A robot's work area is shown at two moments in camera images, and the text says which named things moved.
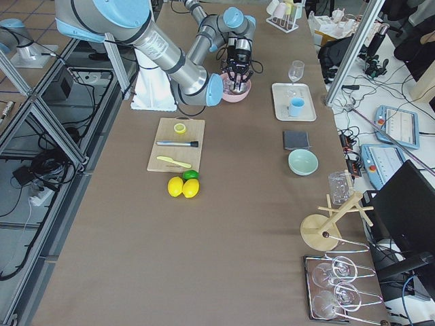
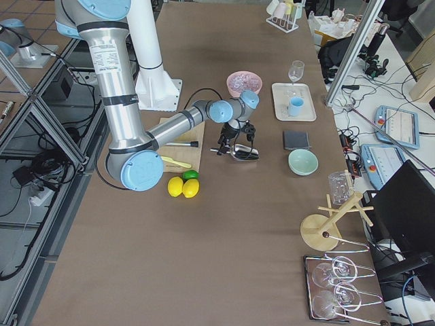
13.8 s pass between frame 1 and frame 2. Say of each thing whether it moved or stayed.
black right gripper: moved
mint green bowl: stayed
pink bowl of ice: moved
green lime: stayed
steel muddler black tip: stayed
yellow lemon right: stayed
